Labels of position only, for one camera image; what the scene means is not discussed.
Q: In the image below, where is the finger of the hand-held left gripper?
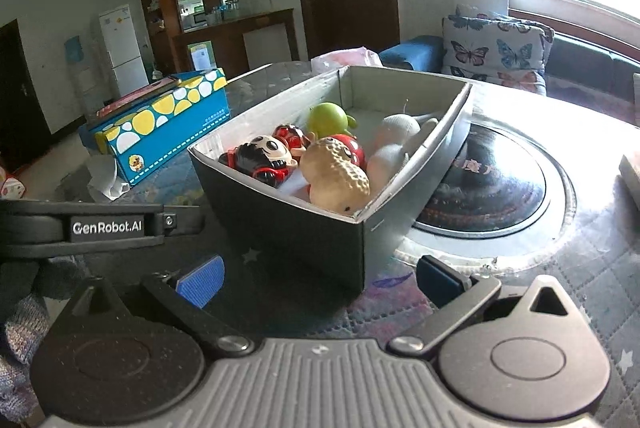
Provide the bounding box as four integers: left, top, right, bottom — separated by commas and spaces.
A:
162, 204, 207, 237

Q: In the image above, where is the dark wooden counter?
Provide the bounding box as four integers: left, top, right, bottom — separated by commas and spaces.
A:
169, 7, 296, 75

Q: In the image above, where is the white knitted doll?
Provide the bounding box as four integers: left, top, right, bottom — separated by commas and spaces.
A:
364, 110, 444, 202

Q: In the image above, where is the dark side door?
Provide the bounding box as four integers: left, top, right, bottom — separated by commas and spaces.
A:
0, 18, 41, 172

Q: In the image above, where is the round black cooktop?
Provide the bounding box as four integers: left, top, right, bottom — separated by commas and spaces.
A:
394, 115, 579, 270

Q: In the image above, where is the red and white small box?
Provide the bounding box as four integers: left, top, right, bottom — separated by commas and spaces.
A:
0, 167, 27, 200

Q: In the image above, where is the red printed booklet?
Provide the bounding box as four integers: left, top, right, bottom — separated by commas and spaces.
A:
87, 76, 182, 132

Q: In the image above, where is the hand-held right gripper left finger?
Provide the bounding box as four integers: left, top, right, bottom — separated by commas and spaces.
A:
67, 254, 256, 357

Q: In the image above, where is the person's left hand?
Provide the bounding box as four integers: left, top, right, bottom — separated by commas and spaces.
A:
0, 255, 77, 411

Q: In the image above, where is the tan peanut toy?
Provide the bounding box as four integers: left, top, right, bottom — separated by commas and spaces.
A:
298, 136, 372, 215

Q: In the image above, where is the black-haired toy figure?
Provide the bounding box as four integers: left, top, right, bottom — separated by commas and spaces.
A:
218, 135, 301, 189

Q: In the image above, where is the red round-eared toy figure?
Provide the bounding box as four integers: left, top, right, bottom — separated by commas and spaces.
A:
329, 133, 369, 174

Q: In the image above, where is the blue spotted tissue box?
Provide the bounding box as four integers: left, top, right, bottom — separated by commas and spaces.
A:
93, 67, 234, 188

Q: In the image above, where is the white water dispenser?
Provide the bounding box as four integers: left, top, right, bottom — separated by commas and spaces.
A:
63, 35, 109, 109

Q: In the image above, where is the white refrigerator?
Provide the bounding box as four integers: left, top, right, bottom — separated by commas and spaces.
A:
97, 5, 151, 102

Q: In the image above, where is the wooden display cabinet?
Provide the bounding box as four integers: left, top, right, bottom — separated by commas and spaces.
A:
135, 0, 241, 74

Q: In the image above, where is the crumpled white tissue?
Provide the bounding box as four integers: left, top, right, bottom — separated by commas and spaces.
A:
84, 155, 132, 202

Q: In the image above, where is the butterfly print pillow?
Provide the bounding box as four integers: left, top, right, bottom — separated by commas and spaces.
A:
441, 5, 556, 97

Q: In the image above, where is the blue sofa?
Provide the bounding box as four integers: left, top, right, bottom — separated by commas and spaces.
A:
377, 32, 640, 130

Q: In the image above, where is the red and black toy figure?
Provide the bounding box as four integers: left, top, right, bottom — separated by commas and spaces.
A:
271, 122, 312, 159

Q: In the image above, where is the pink plastic bag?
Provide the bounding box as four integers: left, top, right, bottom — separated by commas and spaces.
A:
309, 46, 384, 74

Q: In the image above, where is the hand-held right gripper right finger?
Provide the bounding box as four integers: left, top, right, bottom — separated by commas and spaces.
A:
387, 254, 594, 357

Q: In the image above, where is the grey cardboard box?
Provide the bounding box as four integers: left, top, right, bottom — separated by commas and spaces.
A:
187, 64, 474, 295

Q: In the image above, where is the green plastic alien toy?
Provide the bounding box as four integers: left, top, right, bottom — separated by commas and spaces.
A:
305, 101, 361, 142

